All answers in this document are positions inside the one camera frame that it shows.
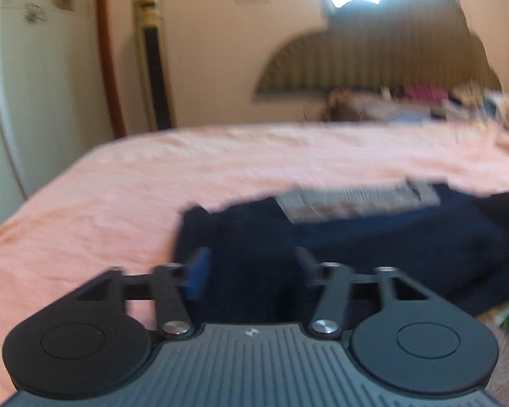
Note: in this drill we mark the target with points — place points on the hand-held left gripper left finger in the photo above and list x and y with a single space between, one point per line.
198 273

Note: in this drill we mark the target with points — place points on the navy garment with grey lining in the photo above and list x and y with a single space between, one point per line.
364 250

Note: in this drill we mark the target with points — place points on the gold tower air conditioner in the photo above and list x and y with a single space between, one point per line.
155 63

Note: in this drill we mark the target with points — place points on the pink bed blanket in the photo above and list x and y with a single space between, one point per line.
110 186

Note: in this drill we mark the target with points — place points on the pink cloth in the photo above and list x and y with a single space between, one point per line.
424 92

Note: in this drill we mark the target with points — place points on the striped grey pillow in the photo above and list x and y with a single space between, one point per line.
377 108

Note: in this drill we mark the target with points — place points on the brown wooden door frame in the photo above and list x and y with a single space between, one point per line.
110 59

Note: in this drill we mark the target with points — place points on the pile of clothes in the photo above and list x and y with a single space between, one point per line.
483 106

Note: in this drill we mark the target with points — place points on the flower print wardrobe sliding door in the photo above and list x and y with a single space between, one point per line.
34 72

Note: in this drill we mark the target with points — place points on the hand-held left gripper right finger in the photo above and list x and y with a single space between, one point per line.
306 265

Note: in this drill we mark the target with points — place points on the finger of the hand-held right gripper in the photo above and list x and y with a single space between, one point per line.
507 199

